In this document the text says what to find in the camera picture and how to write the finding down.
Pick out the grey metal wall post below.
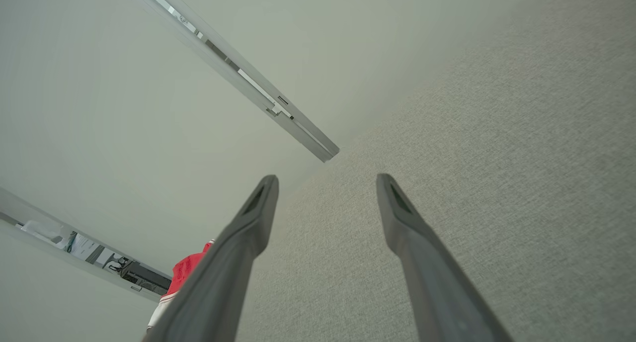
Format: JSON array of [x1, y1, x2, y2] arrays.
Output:
[[127, 0, 341, 163]]

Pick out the grey fabric sofa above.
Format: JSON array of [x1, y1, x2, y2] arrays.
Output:
[[234, 0, 636, 342]]

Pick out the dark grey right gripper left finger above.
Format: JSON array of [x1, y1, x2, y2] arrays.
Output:
[[143, 174, 279, 342]]

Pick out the red T-shirt white sleeves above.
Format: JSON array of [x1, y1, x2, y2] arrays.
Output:
[[147, 239, 216, 331]]

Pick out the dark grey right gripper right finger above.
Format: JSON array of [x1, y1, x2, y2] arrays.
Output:
[[376, 173, 515, 342]]

